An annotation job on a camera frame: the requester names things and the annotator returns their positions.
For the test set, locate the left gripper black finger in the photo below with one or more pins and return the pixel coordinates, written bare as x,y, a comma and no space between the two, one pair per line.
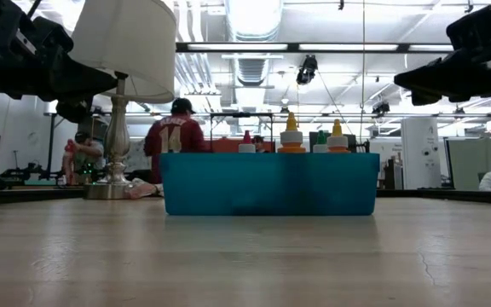
79,79

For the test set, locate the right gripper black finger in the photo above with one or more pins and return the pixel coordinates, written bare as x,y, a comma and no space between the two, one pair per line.
429,79
426,100

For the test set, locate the orange Chefmaster colouring bottle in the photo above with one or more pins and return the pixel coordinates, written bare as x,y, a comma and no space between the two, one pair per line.
337,138

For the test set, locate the yellow Chefmaster colouring bottle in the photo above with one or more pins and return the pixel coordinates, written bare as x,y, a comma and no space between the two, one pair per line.
291,138

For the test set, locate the red Chefmaster colouring bottle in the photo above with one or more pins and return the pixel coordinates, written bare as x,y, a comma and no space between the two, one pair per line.
246,145

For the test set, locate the black background robot arm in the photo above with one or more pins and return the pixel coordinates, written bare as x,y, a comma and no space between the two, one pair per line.
24,172

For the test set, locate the white column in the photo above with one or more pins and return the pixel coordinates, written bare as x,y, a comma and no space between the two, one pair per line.
420,153

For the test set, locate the white shade silver table lamp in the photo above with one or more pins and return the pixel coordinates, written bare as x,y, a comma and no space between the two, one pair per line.
122,42

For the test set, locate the grey partition panel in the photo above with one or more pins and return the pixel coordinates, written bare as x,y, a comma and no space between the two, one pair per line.
467,162

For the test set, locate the crumpled clear wrapper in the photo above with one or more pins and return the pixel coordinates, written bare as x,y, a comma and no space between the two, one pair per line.
143,188

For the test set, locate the black overhead beam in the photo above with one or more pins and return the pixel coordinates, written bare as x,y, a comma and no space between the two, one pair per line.
292,48

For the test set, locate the red partition panel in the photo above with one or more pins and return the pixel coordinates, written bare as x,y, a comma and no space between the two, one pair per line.
224,146

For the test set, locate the teal plastic bin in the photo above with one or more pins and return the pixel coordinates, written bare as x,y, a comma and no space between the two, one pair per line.
267,183

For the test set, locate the black hanging camera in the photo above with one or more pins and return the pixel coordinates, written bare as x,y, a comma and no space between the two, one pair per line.
307,70
381,107

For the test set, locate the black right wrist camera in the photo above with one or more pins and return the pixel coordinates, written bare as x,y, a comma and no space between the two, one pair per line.
477,27

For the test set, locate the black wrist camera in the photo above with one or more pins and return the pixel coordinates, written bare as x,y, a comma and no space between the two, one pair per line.
43,36
477,27

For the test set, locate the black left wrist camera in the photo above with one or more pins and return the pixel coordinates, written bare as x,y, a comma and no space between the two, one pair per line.
43,36

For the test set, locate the black aluminium extrusion frame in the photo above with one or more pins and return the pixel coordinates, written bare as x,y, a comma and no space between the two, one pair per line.
15,195

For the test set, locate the black metal frame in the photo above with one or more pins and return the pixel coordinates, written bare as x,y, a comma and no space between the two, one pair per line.
241,114

